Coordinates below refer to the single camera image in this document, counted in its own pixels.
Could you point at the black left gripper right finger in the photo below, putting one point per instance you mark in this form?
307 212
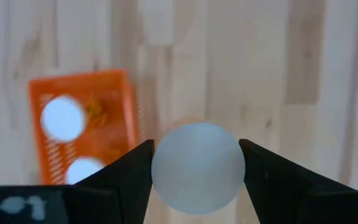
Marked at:
278 186

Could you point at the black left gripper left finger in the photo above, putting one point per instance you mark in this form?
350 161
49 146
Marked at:
126 183

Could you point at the orange pill bottle white cap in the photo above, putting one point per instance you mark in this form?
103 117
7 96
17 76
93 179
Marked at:
197 168

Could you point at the white ball basket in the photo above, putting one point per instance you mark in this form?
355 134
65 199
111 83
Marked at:
62 119

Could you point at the orange plastic slotted basket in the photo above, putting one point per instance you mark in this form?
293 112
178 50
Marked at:
113 124

